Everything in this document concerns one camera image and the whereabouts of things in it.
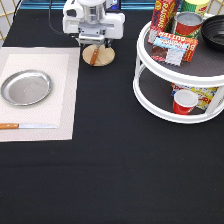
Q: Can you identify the white two-tier turntable shelf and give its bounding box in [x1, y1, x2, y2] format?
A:
[133, 22, 224, 124]

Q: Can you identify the red metal can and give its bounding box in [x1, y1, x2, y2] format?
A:
[173, 11, 203, 38]

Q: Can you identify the yellow green canister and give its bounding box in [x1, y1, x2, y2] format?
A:
[181, 0, 210, 16]

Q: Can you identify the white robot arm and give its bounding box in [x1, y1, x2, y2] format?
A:
[63, 0, 125, 41]

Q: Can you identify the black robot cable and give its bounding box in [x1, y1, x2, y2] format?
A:
[47, 0, 80, 38]

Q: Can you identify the red plastic cup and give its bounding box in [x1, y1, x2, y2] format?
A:
[173, 89, 198, 115]

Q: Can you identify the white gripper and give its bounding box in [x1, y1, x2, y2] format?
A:
[63, 0, 125, 39]

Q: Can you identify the yellow box lower shelf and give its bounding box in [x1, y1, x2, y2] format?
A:
[171, 83, 218, 110]

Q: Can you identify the beige woven placemat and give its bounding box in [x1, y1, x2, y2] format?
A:
[0, 47, 80, 142]

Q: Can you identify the wooden handled knife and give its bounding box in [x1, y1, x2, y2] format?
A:
[0, 123, 57, 129]

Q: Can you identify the round silver metal plate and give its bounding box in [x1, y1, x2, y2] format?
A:
[1, 70, 53, 106]

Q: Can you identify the brown chocolate packet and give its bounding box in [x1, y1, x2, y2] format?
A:
[150, 44, 185, 67]

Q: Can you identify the red raisins box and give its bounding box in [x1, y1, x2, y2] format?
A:
[148, 0, 181, 44]

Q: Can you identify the wooden handled fork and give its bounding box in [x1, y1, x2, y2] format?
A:
[90, 46, 100, 66]

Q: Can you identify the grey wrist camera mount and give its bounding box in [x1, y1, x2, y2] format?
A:
[79, 33, 105, 45]

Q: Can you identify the orange butter box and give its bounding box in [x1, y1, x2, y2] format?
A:
[152, 32, 198, 63]

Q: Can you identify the black bowl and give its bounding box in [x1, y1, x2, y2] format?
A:
[201, 15, 224, 52]

